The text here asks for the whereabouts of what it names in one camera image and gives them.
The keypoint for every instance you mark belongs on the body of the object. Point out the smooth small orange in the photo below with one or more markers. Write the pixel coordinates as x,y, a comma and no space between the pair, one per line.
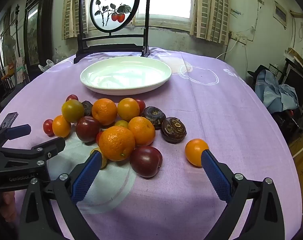
128,109
194,151
61,126

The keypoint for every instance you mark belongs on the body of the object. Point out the small yellow fruit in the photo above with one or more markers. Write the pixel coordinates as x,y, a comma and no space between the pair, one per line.
104,162
121,123

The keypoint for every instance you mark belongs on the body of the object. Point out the red cherry tomato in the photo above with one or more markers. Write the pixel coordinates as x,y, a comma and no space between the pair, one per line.
48,127
142,105
72,97
99,137

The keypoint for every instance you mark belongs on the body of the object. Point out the dark red plum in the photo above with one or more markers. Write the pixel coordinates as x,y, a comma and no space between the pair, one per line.
87,129
146,161

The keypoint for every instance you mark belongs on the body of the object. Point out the beige checked curtain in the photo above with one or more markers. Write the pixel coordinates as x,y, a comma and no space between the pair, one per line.
211,12
71,10

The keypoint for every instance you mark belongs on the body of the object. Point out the photo card of woman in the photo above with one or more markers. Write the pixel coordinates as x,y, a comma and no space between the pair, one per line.
9,118

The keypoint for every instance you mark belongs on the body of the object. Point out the window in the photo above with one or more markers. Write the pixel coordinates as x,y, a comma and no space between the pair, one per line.
166,0

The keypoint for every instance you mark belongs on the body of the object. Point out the white wall frame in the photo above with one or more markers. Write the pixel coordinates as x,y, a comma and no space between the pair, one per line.
280,13

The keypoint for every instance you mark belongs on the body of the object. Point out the round painted table screen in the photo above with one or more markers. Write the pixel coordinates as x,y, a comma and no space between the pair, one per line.
114,5

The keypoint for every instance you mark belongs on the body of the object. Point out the dark wooden cabinet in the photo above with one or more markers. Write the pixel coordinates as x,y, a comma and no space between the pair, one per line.
41,17

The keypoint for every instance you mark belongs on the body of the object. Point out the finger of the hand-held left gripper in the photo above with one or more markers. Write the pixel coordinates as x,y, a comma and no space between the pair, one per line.
17,131
51,146

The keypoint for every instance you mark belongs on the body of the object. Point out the blue clothes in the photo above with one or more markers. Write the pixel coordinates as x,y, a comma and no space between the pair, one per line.
274,92

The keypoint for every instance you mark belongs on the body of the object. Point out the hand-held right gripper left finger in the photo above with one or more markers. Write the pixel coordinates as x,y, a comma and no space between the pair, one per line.
87,177

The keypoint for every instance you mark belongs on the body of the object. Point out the person's left hand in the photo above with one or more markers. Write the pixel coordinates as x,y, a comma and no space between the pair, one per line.
6,202

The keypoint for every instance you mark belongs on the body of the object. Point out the purple tablecloth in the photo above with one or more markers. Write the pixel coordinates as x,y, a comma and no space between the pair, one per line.
216,110

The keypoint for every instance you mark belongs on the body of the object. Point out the black hat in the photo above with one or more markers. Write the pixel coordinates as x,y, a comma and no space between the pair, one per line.
257,71

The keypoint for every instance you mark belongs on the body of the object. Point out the bumpy orange mandarin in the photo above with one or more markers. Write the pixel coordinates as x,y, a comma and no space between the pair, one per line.
141,130
104,111
117,143

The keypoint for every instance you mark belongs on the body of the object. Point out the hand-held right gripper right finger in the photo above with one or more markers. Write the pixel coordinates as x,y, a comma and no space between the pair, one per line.
215,177

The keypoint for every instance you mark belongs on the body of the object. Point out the white plastic bag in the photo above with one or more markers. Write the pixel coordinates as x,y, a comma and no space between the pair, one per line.
45,66

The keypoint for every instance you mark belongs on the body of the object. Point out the greenish orange tangerine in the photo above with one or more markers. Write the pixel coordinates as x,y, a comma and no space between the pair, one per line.
73,110

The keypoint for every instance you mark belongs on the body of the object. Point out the dark water chestnut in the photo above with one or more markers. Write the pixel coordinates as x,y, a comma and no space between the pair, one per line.
87,107
173,130
154,117

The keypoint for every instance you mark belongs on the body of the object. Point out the white wall socket strip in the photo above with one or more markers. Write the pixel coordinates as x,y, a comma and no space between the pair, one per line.
241,39

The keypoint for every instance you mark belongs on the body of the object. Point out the white oval plate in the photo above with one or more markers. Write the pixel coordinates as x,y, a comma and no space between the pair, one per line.
126,75

